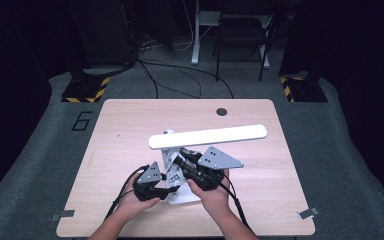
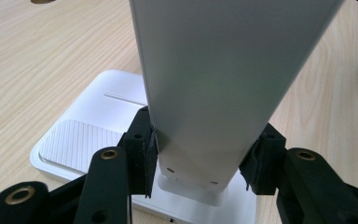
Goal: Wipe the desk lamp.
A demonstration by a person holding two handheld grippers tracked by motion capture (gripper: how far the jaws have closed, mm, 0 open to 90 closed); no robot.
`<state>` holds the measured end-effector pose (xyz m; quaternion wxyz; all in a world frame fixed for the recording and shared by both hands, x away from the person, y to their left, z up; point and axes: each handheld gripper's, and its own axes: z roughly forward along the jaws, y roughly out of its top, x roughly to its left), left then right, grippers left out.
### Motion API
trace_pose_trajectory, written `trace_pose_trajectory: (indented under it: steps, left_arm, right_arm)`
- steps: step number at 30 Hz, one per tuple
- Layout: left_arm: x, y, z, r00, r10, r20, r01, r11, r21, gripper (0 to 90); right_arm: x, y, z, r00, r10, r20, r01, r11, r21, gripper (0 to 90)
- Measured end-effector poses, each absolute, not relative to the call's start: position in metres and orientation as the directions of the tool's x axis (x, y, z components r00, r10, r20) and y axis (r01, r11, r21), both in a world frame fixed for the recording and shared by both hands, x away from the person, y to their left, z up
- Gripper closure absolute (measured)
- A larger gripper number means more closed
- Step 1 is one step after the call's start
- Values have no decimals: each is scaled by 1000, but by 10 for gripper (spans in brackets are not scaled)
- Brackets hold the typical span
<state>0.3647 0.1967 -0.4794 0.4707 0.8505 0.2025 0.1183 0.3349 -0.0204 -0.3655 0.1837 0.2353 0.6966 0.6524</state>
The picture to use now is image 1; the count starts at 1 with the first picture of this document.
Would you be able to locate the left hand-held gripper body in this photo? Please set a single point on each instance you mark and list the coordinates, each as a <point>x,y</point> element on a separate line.
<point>148,186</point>

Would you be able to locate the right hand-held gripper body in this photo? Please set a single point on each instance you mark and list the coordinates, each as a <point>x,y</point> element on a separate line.
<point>213,163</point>

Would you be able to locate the white desk lamp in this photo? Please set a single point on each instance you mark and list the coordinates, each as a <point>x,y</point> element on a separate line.
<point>210,136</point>

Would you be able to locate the person's left hand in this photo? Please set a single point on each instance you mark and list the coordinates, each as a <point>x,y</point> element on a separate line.
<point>133,205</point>

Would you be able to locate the person's right hand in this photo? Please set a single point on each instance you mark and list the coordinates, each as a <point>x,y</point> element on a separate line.
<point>213,201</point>

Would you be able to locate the grey tape strip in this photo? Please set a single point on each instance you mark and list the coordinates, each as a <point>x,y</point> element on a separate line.
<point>308,213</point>
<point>63,215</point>

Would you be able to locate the black yellow striped stand base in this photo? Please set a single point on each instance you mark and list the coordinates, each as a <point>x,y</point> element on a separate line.
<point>306,91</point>
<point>83,90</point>

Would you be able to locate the black chair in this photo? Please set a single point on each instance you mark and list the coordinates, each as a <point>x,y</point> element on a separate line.
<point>243,30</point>

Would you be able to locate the black cabinet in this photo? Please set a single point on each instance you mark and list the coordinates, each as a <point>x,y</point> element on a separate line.
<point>103,30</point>

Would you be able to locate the white desk frame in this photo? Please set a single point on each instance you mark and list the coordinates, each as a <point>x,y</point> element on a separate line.
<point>195,50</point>

